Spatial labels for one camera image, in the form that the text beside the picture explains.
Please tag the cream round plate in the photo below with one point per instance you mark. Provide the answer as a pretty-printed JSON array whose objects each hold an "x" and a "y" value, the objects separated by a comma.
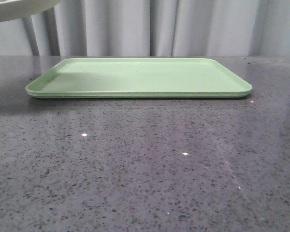
[{"x": 15, "y": 9}]

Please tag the green rectangular tray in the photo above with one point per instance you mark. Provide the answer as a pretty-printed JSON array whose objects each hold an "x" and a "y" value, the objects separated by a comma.
[{"x": 139, "y": 78}]

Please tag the grey curtain backdrop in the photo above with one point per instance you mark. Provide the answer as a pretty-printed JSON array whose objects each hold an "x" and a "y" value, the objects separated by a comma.
[{"x": 142, "y": 28}]

